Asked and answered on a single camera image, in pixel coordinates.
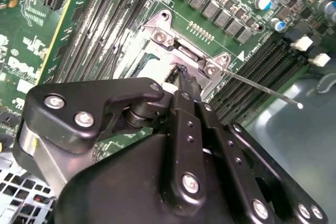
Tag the metal socket cover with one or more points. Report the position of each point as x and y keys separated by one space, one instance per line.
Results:
x=174 y=58

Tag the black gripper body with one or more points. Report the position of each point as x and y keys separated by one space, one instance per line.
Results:
x=118 y=187

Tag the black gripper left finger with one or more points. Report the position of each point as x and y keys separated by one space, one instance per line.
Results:
x=78 y=98

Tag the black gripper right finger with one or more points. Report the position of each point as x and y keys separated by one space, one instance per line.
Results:
x=236 y=161

